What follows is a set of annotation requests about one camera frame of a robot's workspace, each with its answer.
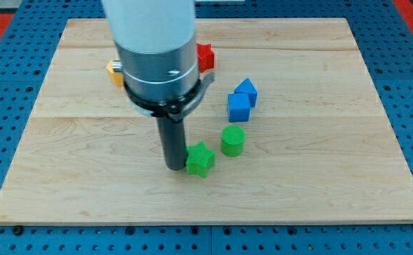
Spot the black clamp ring with lever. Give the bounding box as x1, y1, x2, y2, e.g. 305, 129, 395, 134
123, 72, 215, 123

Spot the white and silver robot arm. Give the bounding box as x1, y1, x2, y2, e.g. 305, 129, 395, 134
102, 0, 199, 115

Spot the green star block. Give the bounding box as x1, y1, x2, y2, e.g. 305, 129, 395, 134
186, 141, 215, 178

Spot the light wooden board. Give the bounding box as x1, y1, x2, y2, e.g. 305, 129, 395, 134
0, 18, 413, 226

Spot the dark grey cylindrical pointer rod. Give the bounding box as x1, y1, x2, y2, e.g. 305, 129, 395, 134
157, 118, 187, 171

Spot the blue cube block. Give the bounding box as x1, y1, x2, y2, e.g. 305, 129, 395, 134
227, 93, 251, 123

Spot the blue triangular prism block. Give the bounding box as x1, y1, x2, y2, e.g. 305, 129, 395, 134
234, 78, 258, 108

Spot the green cylinder block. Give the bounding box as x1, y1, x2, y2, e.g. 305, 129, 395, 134
221, 125, 246, 157

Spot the red star block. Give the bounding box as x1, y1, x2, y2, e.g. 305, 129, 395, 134
196, 43, 215, 73

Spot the yellow block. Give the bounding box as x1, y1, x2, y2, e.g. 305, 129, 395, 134
106, 59, 124, 86

